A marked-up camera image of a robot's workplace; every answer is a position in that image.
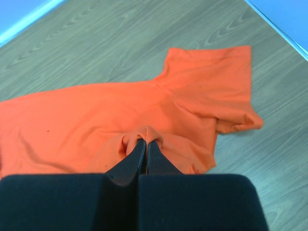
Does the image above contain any orange t shirt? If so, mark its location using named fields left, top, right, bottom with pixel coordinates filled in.
left=0, top=46, right=263, bottom=178

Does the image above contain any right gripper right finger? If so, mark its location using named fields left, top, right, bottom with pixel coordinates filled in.
left=146, top=141, right=183, bottom=175

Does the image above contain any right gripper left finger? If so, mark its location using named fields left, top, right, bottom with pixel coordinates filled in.
left=105, top=139, right=146, bottom=187

